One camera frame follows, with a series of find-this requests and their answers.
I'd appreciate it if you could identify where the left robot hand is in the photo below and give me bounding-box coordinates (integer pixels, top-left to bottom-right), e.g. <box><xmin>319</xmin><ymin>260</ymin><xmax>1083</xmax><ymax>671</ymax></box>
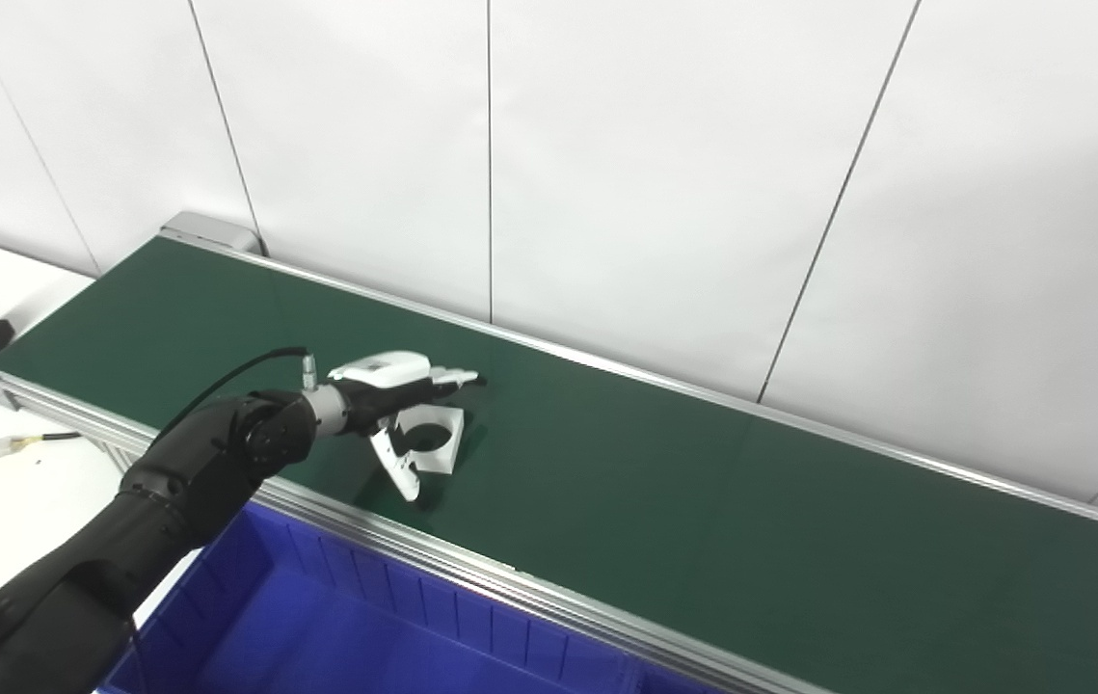
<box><xmin>315</xmin><ymin>351</ymin><xmax>488</xmax><ymax>503</ymax></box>

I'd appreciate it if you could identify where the white block with round hole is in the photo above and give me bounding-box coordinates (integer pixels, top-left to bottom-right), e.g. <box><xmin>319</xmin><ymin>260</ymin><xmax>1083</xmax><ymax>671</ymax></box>
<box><xmin>383</xmin><ymin>404</ymin><xmax>466</xmax><ymax>476</ymax></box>

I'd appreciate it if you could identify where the green conveyor belt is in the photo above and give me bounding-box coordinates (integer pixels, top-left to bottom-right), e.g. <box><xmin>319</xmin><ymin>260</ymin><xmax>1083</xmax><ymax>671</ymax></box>
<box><xmin>0</xmin><ymin>211</ymin><xmax>1098</xmax><ymax>694</ymax></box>
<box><xmin>0</xmin><ymin>236</ymin><xmax>1098</xmax><ymax>694</ymax></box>

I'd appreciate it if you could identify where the blue plastic bin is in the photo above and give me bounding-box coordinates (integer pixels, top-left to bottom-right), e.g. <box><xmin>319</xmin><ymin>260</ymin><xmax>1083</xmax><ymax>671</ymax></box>
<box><xmin>99</xmin><ymin>501</ymin><xmax>646</xmax><ymax>694</ymax></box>

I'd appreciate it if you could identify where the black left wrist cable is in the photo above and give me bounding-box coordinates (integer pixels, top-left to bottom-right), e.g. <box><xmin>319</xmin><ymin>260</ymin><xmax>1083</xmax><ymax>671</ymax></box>
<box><xmin>151</xmin><ymin>346</ymin><xmax>319</xmax><ymax>446</ymax></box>

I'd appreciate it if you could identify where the black cable with yellow connector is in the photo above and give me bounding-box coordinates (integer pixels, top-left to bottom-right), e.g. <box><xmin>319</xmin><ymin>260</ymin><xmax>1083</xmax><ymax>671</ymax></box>
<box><xmin>0</xmin><ymin>431</ymin><xmax>85</xmax><ymax>482</ymax></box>

